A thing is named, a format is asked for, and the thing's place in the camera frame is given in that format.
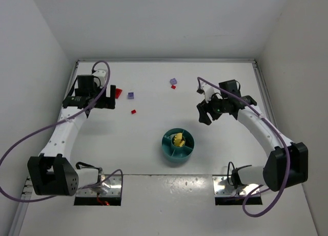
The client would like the metal base plate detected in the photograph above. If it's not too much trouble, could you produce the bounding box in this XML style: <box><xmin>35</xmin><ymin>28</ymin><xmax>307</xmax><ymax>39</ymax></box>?
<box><xmin>75</xmin><ymin>174</ymin><xmax>122</xmax><ymax>198</ymax></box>
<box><xmin>212</xmin><ymin>176</ymin><xmax>258</xmax><ymax>198</ymax></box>

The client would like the small purple lego piece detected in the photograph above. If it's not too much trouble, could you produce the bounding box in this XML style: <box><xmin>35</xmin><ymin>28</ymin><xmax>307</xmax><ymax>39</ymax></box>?
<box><xmin>128</xmin><ymin>92</ymin><xmax>134</xmax><ymax>99</ymax></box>

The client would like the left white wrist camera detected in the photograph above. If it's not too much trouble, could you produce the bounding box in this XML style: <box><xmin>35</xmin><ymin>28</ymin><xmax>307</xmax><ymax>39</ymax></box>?
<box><xmin>92</xmin><ymin>69</ymin><xmax>108</xmax><ymax>88</ymax></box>

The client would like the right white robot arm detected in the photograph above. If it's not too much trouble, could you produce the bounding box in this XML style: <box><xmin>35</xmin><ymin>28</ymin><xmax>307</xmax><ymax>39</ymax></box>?
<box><xmin>197</xmin><ymin>78</ymin><xmax>309</xmax><ymax>191</ymax></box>

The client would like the teal divided round container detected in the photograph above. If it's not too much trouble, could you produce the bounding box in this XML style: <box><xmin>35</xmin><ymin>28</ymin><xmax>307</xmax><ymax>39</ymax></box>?
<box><xmin>161</xmin><ymin>128</ymin><xmax>195</xmax><ymax>164</ymax></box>

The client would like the long yellow lego plate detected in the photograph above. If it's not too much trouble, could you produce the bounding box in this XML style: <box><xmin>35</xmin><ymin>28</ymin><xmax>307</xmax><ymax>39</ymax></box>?
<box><xmin>173</xmin><ymin>140</ymin><xmax>185</xmax><ymax>147</ymax></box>

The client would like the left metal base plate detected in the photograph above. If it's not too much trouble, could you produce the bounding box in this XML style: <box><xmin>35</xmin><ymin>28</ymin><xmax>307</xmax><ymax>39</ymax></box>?
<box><xmin>75</xmin><ymin>174</ymin><xmax>122</xmax><ymax>198</ymax></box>

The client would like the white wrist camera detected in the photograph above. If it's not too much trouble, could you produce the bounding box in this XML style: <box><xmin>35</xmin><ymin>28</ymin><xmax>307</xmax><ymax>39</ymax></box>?
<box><xmin>197</xmin><ymin>82</ymin><xmax>215</xmax><ymax>103</ymax></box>
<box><xmin>92</xmin><ymin>69</ymin><xmax>108</xmax><ymax>88</ymax></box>

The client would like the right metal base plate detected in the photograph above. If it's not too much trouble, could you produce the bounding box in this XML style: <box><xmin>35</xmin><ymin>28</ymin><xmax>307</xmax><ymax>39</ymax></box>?
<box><xmin>212</xmin><ymin>176</ymin><xmax>258</xmax><ymax>198</ymax></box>

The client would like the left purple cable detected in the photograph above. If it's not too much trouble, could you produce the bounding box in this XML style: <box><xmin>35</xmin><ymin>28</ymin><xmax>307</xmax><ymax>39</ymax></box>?
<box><xmin>0</xmin><ymin>60</ymin><xmax>124</xmax><ymax>202</ymax></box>

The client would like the red curved lego piece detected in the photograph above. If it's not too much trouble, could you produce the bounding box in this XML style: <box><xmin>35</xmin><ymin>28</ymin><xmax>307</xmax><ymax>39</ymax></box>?
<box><xmin>115</xmin><ymin>88</ymin><xmax>122</xmax><ymax>99</ymax></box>

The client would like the small yellow lego brick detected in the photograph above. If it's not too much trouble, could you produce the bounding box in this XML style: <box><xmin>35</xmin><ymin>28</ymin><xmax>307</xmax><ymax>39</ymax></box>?
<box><xmin>173</xmin><ymin>133</ymin><xmax>184</xmax><ymax>143</ymax></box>

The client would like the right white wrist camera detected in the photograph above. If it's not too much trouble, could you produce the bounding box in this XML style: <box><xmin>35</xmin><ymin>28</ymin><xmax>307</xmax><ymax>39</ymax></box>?
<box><xmin>197</xmin><ymin>82</ymin><xmax>215</xmax><ymax>103</ymax></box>

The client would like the lavender lego brick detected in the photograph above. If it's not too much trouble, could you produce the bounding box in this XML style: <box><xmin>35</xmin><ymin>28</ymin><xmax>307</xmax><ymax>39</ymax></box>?
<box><xmin>170</xmin><ymin>78</ymin><xmax>177</xmax><ymax>85</ymax></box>

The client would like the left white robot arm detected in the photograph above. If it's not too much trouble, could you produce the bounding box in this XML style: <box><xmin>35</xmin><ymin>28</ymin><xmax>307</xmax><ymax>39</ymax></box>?
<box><xmin>27</xmin><ymin>69</ymin><xmax>116</xmax><ymax>196</ymax></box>

